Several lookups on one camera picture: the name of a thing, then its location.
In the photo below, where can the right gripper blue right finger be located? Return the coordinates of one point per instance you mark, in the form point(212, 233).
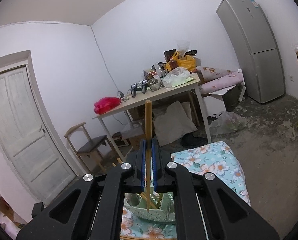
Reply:
point(205, 207)

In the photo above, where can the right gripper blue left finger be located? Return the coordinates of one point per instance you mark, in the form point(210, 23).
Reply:
point(92, 207)

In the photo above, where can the bamboo chopstick one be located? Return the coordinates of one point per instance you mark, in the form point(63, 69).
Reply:
point(148, 201)

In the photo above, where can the bamboo chopstick six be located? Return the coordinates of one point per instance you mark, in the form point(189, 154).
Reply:
point(119, 161)

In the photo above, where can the bamboo chopstick two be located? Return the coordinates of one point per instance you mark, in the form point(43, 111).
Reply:
point(148, 135)

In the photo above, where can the green star-holed utensil caddy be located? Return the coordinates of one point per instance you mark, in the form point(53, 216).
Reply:
point(165, 212)

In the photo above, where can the floral blue tablecloth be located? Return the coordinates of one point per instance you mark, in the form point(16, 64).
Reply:
point(217, 158)

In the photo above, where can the wooden chair black seat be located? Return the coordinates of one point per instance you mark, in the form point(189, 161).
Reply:
point(91, 147)

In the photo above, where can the white door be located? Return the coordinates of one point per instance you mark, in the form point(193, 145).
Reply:
point(28, 139)

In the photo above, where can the grey pillow sack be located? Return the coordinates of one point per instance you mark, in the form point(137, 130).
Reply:
point(173, 122)

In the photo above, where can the red plastic bag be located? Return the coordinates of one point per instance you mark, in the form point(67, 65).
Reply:
point(106, 104)

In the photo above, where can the pink rolled bedding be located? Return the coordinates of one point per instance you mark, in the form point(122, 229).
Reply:
point(214, 80)

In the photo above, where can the clear plastic bag on desk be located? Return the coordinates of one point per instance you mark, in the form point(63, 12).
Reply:
point(177, 77)

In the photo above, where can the yellow plastic bag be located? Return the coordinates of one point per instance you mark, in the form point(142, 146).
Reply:
point(188, 62)

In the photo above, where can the silver refrigerator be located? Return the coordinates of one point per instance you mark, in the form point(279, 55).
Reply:
point(255, 46)

